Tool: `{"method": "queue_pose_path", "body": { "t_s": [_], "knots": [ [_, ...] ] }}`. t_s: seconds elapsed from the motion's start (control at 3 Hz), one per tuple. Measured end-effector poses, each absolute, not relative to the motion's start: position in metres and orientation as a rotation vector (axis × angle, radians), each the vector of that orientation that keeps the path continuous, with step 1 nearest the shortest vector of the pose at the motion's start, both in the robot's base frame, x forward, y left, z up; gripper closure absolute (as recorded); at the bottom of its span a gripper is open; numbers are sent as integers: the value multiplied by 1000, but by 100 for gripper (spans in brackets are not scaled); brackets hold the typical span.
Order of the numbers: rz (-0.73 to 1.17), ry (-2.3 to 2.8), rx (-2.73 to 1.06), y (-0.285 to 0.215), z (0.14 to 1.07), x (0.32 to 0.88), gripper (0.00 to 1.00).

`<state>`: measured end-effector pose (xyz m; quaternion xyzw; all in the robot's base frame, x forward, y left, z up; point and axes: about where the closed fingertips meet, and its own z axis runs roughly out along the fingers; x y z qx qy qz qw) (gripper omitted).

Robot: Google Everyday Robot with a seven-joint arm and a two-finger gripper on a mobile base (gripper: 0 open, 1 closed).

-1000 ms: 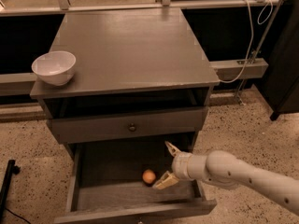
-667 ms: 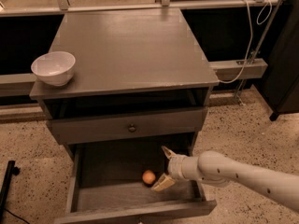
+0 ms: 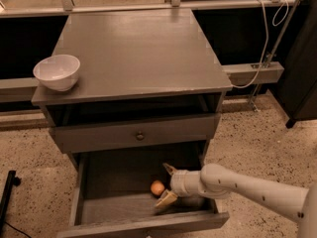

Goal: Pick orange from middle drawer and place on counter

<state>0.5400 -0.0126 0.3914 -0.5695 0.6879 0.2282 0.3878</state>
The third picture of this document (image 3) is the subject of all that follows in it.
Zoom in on open grey wooden drawer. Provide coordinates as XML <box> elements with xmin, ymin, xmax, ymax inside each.
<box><xmin>57</xmin><ymin>141</ymin><xmax>229</xmax><ymax>238</ymax></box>

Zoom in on orange fruit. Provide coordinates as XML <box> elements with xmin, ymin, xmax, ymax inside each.
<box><xmin>151</xmin><ymin>180</ymin><xmax>165</xmax><ymax>196</ymax></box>

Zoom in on closed grey drawer with knob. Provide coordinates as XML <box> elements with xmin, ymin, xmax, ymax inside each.
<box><xmin>52</xmin><ymin>114</ymin><xmax>220</xmax><ymax>154</ymax></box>

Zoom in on grey wooden cabinet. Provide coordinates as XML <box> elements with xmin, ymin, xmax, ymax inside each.
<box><xmin>32</xmin><ymin>9</ymin><xmax>231</xmax><ymax>165</ymax></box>

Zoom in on thin metal pole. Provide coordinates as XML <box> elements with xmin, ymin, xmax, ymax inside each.
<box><xmin>248</xmin><ymin>0</ymin><xmax>301</xmax><ymax>112</ymax></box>

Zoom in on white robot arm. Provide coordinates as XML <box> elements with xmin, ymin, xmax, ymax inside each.
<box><xmin>156</xmin><ymin>163</ymin><xmax>317</xmax><ymax>238</ymax></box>

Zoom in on white bowl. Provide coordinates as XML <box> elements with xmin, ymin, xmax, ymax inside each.
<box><xmin>33</xmin><ymin>55</ymin><xmax>80</xmax><ymax>91</ymax></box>

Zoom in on black stand leg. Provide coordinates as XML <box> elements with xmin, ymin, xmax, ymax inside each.
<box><xmin>0</xmin><ymin>170</ymin><xmax>21</xmax><ymax>234</ymax></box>

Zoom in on metal rail frame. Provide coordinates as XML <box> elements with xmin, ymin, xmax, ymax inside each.
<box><xmin>0</xmin><ymin>0</ymin><xmax>298</xmax><ymax>104</ymax></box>

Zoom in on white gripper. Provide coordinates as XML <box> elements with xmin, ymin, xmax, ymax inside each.
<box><xmin>156</xmin><ymin>163</ymin><xmax>201</xmax><ymax>208</ymax></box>

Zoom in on dark cabinet at right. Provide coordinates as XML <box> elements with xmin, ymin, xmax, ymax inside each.
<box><xmin>269</xmin><ymin>0</ymin><xmax>317</xmax><ymax>128</ymax></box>

